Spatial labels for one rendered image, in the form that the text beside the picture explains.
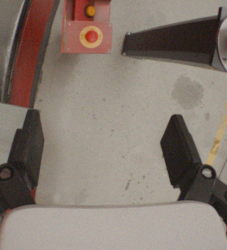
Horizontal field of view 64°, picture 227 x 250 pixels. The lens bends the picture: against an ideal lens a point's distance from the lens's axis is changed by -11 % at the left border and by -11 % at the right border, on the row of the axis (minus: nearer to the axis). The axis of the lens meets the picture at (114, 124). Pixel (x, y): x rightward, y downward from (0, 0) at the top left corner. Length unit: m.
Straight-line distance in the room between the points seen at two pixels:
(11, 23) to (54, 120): 1.05
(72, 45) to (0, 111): 0.31
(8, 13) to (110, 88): 1.06
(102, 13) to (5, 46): 0.36
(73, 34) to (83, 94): 0.86
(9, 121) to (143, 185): 1.60
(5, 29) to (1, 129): 0.27
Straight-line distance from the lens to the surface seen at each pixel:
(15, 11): 0.60
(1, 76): 0.60
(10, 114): 0.48
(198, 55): 0.65
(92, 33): 0.64
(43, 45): 1.40
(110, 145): 1.63
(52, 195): 1.86
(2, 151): 0.52
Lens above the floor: 1.44
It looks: 67 degrees down
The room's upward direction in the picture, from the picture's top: 148 degrees clockwise
